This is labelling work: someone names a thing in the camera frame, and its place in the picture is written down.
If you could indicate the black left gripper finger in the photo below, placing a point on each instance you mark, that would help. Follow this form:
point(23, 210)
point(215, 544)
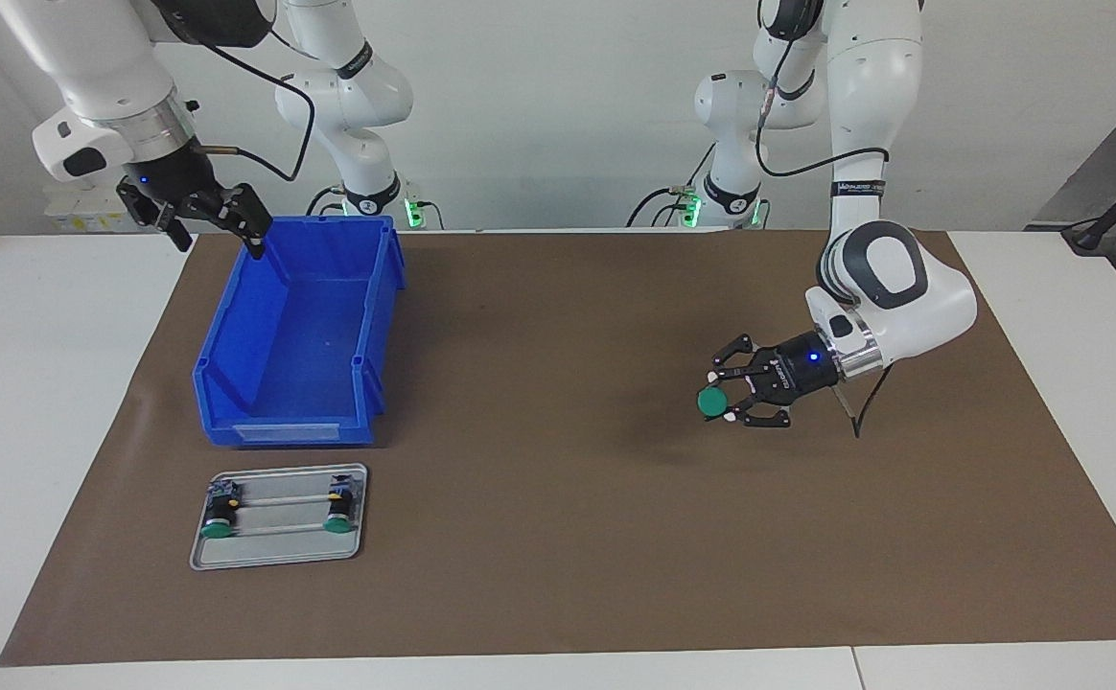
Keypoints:
point(755, 359)
point(764, 407)

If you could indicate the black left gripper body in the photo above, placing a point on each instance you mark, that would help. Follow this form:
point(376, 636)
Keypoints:
point(802, 369)

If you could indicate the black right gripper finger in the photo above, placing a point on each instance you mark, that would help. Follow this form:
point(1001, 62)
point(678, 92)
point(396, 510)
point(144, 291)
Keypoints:
point(160, 220)
point(252, 211)

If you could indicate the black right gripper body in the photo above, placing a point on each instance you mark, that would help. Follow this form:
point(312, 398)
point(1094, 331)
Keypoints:
point(174, 177)

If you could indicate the green push button switch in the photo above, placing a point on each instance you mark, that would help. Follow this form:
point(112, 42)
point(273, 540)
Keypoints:
point(711, 402)
point(220, 522)
point(336, 522)

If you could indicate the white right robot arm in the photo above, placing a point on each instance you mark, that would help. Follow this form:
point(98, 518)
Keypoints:
point(88, 57)

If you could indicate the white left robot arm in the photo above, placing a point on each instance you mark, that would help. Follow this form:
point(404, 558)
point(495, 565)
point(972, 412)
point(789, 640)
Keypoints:
point(903, 287)

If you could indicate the white plastic box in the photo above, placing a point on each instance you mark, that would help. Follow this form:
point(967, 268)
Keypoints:
point(79, 216)

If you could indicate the blue plastic storage bin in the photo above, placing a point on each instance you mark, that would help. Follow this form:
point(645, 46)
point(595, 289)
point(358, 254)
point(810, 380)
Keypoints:
point(299, 335)

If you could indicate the green lit base connector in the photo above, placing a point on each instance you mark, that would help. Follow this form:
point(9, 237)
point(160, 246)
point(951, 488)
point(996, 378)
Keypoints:
point(414, 213)
point(690, 209)

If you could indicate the brown table mat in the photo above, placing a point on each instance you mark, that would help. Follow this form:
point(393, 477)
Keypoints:
point(520, 537)

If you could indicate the thin metal rod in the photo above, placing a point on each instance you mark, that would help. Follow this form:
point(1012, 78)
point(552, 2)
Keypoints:
point(280, 499)
point(280, 527)

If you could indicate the silver metal tray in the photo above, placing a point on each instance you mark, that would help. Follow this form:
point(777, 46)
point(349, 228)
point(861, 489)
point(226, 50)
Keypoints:
point(280, 553)

